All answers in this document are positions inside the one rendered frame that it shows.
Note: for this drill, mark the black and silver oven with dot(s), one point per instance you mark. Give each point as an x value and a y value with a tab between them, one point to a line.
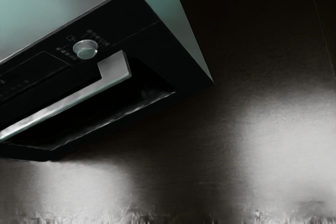
147	37

